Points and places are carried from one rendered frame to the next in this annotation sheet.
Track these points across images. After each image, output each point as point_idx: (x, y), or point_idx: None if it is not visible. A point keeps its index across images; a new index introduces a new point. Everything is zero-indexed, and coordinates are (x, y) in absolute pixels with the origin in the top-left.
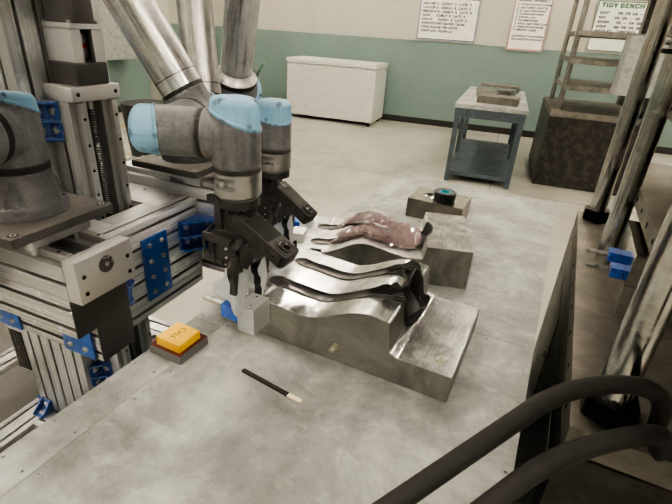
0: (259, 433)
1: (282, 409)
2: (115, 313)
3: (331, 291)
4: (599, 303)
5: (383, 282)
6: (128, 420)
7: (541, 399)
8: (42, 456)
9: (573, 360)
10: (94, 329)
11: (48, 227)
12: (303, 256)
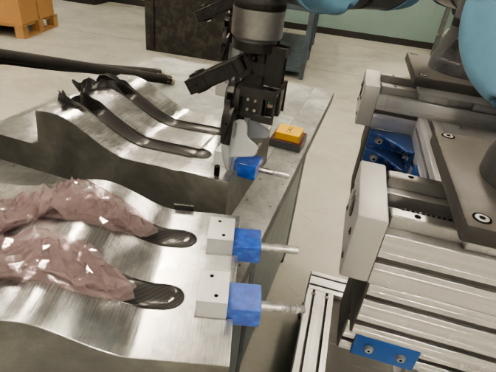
0: (207, 108)
1: None
2: (360, 152)
3: (162, 126)
4: None
5: (108, 96)
6: (281, 114)
7: (41, 54)
8: (306, 105)
9: None
10: (360, 145)
11: (409, 59)
12: (200, 160)
